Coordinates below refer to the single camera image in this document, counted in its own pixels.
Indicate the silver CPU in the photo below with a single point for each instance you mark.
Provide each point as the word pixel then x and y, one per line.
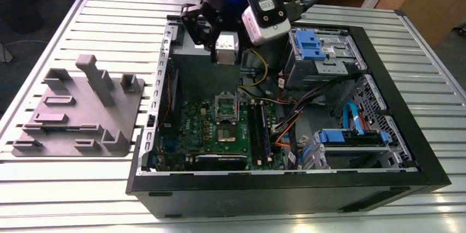
pixel 225 58

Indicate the black graphics card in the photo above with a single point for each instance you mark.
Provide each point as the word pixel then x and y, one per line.
pixel 217 162

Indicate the CPU socket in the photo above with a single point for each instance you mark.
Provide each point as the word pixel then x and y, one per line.
pixel 227 133

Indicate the black RAM slot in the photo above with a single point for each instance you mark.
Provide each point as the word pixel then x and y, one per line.
pixel 265 132
pixel 255 132

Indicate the dark RAM stick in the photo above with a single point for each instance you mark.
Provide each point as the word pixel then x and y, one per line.
pixel 57 128

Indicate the thin metal locking lever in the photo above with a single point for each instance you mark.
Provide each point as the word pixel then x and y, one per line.
pixel 237 110

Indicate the blue carrier with disk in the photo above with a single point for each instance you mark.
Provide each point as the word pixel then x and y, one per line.
pixel 335 136

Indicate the grey parts rack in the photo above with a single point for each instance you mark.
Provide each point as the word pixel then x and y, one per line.
pixel 90 107

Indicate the silver power supply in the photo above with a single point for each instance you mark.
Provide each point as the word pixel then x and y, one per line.
pixel 185 50

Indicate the silver disk bay cage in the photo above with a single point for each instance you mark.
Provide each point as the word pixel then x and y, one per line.
pixel 352 149

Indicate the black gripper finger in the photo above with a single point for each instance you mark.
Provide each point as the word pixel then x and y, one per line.
pixel 244 40
pixel 192 25

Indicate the green motherboard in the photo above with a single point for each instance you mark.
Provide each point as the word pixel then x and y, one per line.
pixel 196 134

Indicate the black chair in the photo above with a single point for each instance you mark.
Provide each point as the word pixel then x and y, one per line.
pixel 21 3

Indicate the black PC case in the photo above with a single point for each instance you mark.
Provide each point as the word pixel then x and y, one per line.
pixel 255 197

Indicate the silver drive cage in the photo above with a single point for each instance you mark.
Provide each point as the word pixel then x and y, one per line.
pixel 327 69

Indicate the wooden cabinet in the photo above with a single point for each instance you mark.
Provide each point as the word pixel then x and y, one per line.
pixel 428 3

